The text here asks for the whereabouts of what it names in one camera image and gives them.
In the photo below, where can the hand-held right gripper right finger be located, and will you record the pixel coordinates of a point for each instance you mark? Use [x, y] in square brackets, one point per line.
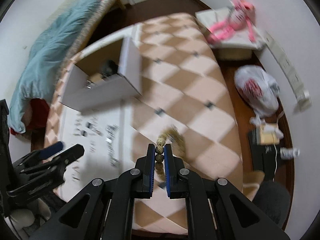
[167, 172]

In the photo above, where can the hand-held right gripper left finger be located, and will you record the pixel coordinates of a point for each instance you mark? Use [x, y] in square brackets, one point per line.
[151, 172]

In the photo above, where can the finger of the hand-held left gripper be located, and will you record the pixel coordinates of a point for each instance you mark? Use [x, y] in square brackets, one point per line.
[53, 149]
[73, 152]

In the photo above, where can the scattered small metal jewelry pieces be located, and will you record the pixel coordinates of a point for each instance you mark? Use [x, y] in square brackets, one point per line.
[110, 136]

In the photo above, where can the white paper sheet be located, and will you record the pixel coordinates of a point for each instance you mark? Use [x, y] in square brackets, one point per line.
[75, 180]

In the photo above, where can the red cloth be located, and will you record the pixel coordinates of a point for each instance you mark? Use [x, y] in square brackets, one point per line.
[37, 115]

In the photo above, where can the white cardboard box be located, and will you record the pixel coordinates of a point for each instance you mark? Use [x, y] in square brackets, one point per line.
[100, 92]

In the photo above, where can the white ball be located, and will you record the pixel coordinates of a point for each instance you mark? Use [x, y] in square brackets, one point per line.
[22, 218]

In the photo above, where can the checkered bed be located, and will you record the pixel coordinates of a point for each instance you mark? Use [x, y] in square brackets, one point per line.
[190, 85]

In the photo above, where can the dark object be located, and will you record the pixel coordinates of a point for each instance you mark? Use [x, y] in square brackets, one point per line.
[109, 67]

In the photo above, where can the black box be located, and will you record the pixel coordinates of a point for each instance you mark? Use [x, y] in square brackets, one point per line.
[262, 160]

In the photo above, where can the teal blanket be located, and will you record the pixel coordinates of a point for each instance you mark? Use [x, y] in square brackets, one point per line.
[50, 47]

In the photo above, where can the small tan cardboard box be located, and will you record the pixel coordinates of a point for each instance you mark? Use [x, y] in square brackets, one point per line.
[268, 137]

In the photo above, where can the dark grey cushion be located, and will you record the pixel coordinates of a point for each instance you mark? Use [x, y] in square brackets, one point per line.
[272, 202]

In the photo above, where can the white plastic bag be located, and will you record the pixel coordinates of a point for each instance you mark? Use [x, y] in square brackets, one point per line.
[260, 90]

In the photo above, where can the white can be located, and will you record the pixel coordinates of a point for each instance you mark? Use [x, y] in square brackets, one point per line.
[290, 153]

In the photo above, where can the wicker chair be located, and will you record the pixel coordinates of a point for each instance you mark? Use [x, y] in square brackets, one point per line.
[96, 15]

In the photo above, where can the white storage box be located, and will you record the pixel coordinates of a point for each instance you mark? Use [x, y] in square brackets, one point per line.
[237, 45]

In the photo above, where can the pink plush toy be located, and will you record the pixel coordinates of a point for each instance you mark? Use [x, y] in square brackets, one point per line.
[233, 17]

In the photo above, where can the white wall strip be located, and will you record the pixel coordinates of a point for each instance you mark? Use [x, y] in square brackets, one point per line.
[285, 60]

